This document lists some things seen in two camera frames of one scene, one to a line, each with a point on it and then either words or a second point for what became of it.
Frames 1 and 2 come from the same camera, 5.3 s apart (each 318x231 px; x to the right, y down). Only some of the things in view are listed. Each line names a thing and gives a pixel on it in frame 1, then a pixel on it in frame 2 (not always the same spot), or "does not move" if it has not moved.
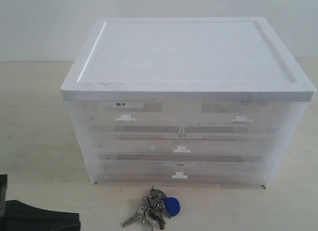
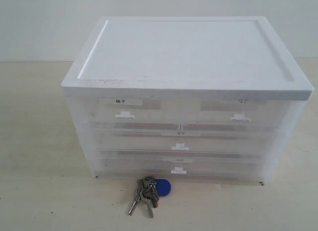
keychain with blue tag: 157,207 -> 149,189
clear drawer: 234,115 does not move
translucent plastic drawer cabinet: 213,102 does not move
